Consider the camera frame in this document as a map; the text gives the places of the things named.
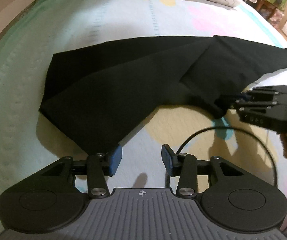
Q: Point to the black pants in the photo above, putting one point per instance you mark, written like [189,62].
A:
[97,95]

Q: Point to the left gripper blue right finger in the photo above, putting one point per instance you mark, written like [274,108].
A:
[170,160]

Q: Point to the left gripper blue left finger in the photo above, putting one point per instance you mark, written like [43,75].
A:
[114,159]

